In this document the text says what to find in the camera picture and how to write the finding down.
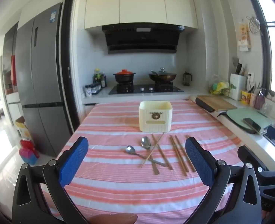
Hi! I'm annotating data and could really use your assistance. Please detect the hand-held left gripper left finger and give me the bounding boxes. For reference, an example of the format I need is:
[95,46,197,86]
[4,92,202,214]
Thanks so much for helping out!
[12,136,89,224]

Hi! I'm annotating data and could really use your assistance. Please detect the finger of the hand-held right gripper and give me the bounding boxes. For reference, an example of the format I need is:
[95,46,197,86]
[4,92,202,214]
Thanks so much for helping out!
[237,145,268,172]

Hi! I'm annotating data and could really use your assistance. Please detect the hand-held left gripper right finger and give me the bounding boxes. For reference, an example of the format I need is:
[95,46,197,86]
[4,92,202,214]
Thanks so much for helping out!
[185,137,262,224]

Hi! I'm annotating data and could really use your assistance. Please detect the metal spoon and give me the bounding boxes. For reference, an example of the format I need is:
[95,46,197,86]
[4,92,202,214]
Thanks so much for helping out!
[125,145,168,167]
[141,136,160,175]

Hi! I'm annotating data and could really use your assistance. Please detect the cream utensil holder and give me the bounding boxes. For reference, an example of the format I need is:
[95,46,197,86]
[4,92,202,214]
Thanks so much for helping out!
[139,101,173,132]

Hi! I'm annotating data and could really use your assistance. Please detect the person's left hand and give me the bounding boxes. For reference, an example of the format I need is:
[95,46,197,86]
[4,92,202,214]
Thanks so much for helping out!
[86,213,138,224]

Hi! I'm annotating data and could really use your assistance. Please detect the black rectangular block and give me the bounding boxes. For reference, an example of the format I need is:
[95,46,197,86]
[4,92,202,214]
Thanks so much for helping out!
[242,117,265,135]

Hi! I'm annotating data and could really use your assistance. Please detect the pale green cutting board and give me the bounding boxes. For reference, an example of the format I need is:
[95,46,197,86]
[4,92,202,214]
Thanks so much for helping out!
[218,108,273,134]

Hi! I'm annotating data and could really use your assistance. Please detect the pink striped tablecloth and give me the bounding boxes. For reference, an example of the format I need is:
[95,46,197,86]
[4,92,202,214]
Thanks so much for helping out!
[38,100,243,224]

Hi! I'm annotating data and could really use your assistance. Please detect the red and blue toy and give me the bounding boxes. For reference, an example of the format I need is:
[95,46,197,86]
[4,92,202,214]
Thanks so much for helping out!
[19,139,40,165]

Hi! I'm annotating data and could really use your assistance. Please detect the purple soap dispenser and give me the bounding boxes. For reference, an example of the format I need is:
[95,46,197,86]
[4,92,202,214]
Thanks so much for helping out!
[254,89,266,110]

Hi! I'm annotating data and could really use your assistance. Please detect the yellow packet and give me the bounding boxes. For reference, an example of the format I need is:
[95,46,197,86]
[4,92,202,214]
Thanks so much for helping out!
[241,91,251,105]

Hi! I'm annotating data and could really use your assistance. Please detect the cardboard box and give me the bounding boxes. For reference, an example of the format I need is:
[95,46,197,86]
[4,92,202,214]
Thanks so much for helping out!
[15,116,35,145]

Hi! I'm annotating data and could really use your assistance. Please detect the wooden cutting board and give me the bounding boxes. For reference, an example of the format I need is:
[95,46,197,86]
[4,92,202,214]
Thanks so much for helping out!
[197,95,238,112]

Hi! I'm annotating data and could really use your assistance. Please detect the white knife block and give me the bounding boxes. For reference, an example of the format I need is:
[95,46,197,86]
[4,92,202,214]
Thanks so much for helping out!
[229,57,247,101]

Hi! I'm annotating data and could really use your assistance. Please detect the spice jars group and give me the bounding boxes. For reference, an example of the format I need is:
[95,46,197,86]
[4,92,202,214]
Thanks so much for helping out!
[85,83,103,97]

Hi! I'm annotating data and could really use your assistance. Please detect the plastic bag yellow green contents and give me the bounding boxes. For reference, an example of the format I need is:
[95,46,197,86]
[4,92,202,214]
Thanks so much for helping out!
[209,74,231,97]

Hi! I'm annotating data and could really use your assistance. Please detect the glass french press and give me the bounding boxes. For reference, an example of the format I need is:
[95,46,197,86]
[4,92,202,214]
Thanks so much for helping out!
[183,71,192,86]

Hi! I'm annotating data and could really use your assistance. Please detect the black gas stove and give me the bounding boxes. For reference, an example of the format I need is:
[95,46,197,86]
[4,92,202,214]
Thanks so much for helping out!
[108,84,184,95]

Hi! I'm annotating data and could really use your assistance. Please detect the wok with glass lid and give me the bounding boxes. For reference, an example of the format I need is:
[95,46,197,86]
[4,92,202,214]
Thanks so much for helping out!
[148,68,177,84]

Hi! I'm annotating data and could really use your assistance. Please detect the grey refrigerator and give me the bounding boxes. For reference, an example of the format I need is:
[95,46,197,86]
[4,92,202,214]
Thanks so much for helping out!
[15,2,72,158]

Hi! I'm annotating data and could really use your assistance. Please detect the black clay pot red lid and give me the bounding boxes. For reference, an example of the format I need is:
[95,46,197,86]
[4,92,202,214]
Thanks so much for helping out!
[113,69,136,84]

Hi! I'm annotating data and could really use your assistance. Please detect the black range hood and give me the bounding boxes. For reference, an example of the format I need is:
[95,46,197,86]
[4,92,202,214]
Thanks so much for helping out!
[102,24,186,55]

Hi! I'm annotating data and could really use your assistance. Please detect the white upper cabinet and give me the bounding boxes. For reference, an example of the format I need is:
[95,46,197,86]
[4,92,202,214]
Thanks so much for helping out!
[84,0,198,31]

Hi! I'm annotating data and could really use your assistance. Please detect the hanging wall calendar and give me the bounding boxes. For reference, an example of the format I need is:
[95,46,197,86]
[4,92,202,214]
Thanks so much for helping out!
[238,20,252,52]

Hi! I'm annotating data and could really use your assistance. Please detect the hanging wire strainer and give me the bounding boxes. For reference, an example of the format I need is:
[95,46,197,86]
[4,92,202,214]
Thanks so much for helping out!
[246,16,261,34]

